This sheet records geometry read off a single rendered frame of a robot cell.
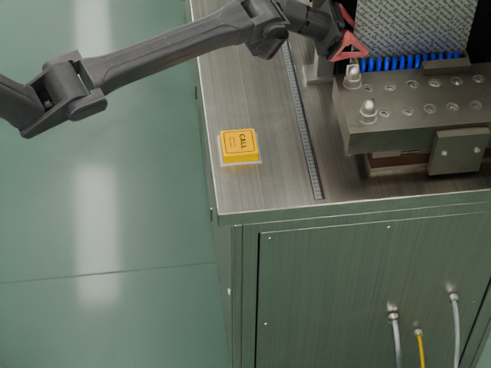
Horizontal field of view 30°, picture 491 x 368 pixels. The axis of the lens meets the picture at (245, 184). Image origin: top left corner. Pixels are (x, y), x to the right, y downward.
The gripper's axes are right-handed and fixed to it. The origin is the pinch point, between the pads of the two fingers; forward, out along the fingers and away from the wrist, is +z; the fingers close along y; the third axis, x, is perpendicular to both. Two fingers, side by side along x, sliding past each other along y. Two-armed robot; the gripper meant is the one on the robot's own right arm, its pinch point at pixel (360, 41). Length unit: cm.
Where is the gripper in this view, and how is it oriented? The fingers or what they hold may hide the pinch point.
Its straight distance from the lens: 183.1
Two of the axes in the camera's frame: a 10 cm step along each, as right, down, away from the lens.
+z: 8.6, 2.4, 4.6
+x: 5.0, -6.0, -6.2
